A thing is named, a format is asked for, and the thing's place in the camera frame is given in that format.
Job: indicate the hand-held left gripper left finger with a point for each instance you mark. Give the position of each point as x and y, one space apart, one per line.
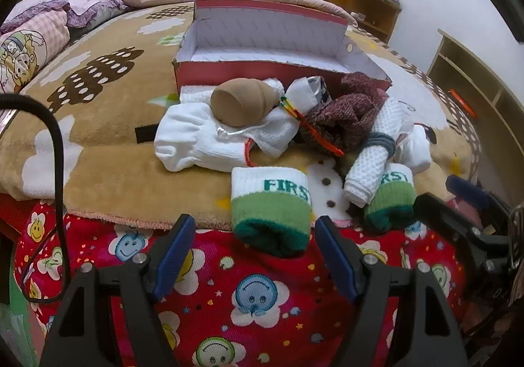
174 256

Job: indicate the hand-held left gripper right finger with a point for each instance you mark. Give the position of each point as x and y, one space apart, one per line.
335 256

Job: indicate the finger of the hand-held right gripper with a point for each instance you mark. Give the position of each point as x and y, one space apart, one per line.
466 189
438 211

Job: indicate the green white sock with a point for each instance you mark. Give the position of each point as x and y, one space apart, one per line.
393 199
266 203

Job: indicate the white waffle roll dark tie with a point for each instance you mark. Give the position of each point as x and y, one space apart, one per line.
368 170

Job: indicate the maroon knit sock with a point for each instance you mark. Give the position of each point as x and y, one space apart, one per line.
348 117

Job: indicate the white sock bundle colourful band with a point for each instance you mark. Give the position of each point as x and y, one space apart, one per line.
301 95

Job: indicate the tan sock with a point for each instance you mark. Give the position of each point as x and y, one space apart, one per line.
241 103

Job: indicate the red cardboard box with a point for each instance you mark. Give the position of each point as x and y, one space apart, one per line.
229 72

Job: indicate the red printed bedsheet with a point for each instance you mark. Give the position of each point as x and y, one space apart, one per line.
213 252

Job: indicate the orange tool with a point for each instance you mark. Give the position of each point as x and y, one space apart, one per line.
464 105

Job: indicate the beige shelf unit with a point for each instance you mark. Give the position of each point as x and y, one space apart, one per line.
458 60

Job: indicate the brown printed blanket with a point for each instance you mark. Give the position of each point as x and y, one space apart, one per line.
102 146

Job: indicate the pink checked cartoon pillow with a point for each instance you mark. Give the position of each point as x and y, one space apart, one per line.
32 47

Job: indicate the purple frilled pillow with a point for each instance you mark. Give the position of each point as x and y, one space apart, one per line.
90 2

